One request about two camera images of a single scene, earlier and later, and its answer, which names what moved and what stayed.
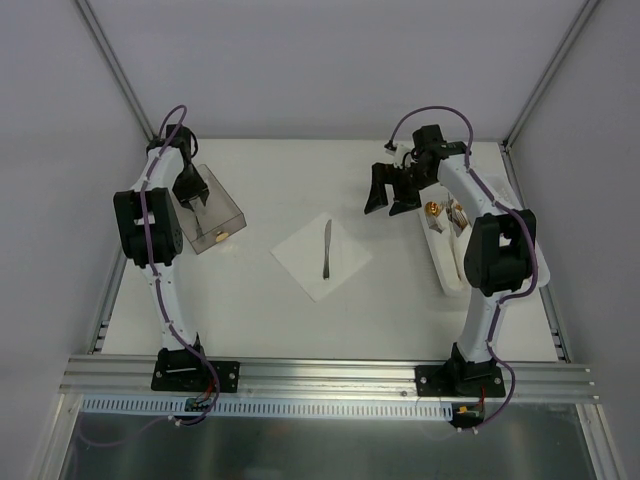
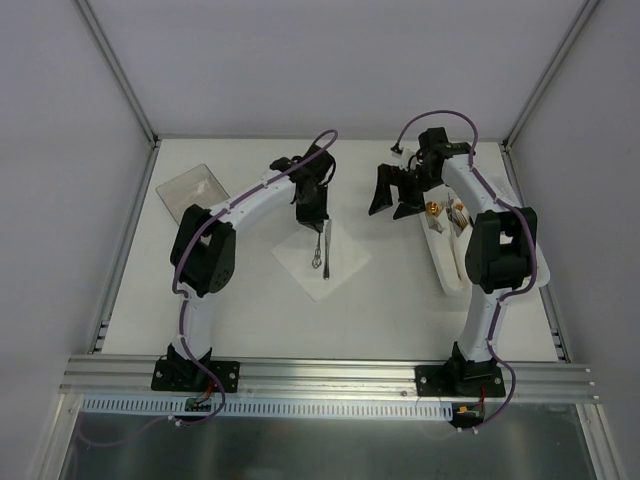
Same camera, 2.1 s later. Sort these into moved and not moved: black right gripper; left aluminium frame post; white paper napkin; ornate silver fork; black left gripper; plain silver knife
Moved: ornate silver fork; black left gripper
Not moved: left aluminium frame post; white paper napkin; plain silver knife; black right gripper
